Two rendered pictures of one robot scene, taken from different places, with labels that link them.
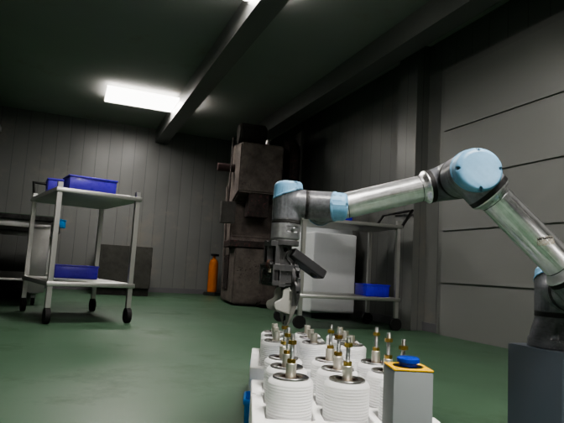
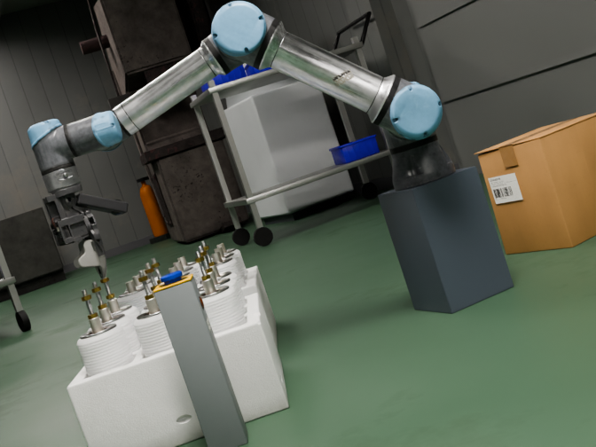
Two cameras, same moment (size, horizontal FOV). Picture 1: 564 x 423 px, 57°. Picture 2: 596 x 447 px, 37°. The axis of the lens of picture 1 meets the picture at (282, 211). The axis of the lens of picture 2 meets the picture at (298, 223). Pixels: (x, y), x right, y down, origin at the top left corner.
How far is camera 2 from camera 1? 0.83 m
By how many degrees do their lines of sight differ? 11
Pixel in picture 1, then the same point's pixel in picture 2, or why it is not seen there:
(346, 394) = (151, 326)
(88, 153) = not seen: outside the picture
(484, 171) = (244, 28)
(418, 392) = (183, 302)
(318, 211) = (84, 144)
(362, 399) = not seen: hidden behind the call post
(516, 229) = (308, 77)
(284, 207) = (45, 155)
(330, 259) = (290, 127)
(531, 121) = not seen: outside the picture
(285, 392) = (91, 348)
